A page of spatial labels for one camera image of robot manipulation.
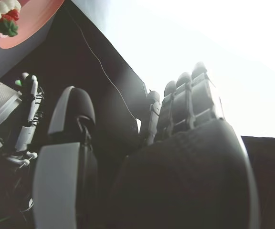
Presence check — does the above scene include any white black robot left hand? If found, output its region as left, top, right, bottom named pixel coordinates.
left=32, top=61, right=262, bottom=229

